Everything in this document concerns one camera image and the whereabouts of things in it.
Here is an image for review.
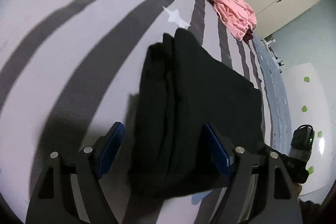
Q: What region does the cluttered white desk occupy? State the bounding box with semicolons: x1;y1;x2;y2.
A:
260;36;285;73

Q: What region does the black printed sweatshirt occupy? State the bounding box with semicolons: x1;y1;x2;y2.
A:
128;28;264;198

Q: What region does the striped star bedsheet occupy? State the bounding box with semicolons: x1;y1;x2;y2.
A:
0;0;265;224

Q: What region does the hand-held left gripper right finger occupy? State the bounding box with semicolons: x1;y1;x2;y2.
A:
202;123;302;224

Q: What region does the whiteboard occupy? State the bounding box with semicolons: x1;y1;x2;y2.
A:
285;62;336;195

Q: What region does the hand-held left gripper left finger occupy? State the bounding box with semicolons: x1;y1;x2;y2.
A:
25;121;125;224

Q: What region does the person's right forearm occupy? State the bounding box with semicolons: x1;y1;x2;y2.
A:
293;182;324;224

